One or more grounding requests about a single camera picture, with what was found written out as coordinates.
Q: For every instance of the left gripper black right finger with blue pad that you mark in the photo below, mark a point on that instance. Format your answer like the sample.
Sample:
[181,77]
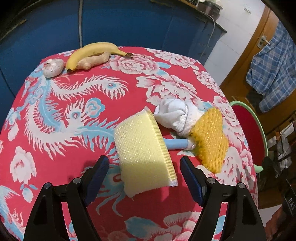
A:
[242,220]

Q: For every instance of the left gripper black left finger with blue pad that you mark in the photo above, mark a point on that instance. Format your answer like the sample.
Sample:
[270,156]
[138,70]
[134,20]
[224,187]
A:
[46,220]

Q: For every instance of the pale yellow sponge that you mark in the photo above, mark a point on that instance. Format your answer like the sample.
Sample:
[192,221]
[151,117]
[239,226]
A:
[145,162]

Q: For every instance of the blue kitchen cabinet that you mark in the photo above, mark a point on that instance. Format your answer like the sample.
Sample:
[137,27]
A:
[33,30]

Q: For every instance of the red basin green rim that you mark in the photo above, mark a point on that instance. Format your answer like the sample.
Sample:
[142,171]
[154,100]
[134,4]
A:
[253,132]

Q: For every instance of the red floral phoenix tablecloth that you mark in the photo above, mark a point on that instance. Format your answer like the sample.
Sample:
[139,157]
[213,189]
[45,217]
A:
[58,128]

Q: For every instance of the light blue tube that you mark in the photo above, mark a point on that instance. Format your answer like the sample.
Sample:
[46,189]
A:
[179,144]

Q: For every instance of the wooden door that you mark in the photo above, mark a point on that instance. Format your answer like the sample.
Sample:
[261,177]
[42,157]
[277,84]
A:
[236,86]

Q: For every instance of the blue plaid shirt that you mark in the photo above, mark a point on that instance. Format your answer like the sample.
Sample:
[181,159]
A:
[272,70]

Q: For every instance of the white knitted sock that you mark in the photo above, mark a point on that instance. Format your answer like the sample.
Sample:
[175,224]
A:
[178,115]

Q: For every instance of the white garlic bulb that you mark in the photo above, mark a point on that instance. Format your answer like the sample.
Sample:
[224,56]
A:
[53,67]

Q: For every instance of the ginger root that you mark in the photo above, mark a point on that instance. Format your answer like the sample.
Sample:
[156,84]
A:
[92,61]

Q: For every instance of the yellow banana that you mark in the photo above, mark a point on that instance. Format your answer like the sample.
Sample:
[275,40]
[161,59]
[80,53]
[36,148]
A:
[93,49]

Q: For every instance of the dark rice cooker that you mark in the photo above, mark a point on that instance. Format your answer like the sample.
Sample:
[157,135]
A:
[211,8]

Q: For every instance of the white electric kettle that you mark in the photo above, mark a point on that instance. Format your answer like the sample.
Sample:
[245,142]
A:
[195,2]

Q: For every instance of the metal wire rack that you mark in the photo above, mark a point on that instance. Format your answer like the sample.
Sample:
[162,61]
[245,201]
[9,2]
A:
[281,149]

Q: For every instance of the silver door handle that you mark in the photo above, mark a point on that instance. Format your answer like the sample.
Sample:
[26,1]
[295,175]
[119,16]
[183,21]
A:
[263,41]

